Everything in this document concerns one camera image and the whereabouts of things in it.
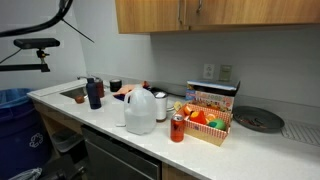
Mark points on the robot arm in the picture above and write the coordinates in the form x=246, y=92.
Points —
x=25, y=17

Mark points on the white steel tumbler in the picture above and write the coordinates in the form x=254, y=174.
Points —
x=161, y=103

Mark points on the translucent plastic milk jug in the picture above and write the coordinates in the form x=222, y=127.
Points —
x=140, y=111

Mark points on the red soda can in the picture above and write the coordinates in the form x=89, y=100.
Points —
x=177, y=128

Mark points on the black tape roll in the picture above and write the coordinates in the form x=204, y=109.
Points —
x=115, y=85

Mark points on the orange toy fruit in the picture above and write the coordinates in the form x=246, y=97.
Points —
x=210, y=117

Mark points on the dark red bottle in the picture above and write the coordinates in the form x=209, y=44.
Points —
x=100, y=87

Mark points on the orange checkered toy basket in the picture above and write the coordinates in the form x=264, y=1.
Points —
x=204, y=132

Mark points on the green toy ball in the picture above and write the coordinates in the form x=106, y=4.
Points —
x=218, y=124

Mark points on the dark blue water bottle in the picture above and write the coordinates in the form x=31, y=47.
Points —
x=94, y=99

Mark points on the black dishwasher front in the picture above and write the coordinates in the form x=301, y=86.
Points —
x=112, y=159

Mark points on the dark round pan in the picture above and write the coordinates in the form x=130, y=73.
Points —
x=258, y=119

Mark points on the blue recycling bin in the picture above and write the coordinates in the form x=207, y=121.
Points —
x=24, y=143

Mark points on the white wall power outlet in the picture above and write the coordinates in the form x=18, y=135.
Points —
x=208, y=72

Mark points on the beige wall switch plate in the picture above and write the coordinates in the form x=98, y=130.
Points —
x=225, y=73

